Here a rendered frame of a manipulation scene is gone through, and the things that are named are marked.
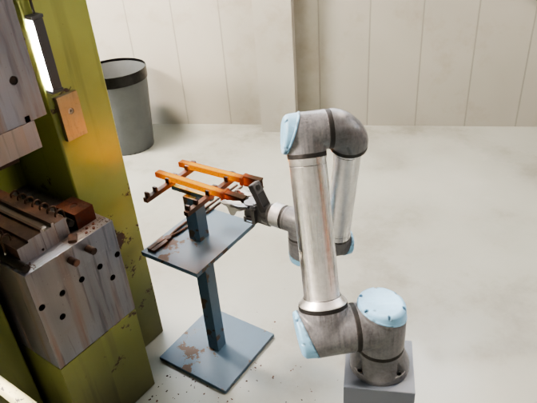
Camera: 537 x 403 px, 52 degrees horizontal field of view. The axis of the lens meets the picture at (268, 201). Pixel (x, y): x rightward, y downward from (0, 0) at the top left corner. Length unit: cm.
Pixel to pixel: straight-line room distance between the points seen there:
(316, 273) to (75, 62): 116
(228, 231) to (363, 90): 264
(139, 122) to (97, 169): 235
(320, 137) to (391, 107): 326
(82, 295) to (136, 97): 261
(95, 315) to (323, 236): 103
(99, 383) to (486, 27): 365
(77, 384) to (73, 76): 117
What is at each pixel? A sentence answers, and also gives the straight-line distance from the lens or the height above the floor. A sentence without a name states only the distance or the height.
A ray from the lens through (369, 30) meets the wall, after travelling 459.
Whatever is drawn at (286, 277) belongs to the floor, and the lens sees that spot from 315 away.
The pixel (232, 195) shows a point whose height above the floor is 95.
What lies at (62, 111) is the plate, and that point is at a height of 130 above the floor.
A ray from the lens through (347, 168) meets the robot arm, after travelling 170.
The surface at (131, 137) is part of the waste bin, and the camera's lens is 465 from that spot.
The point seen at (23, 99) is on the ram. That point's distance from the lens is 190.
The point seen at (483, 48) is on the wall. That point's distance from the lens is 471.
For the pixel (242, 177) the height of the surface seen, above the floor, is 95.
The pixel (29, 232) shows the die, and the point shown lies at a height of 99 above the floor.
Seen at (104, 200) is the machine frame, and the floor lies 87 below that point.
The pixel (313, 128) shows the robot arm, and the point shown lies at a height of 137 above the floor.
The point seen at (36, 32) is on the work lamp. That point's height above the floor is 159.
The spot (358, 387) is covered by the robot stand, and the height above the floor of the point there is 60.
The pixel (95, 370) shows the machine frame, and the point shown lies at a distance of 240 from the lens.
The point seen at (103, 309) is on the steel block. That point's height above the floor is 58.
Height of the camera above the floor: 203
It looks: 32 degrees down
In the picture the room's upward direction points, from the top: 5 degrees counter-clockwise
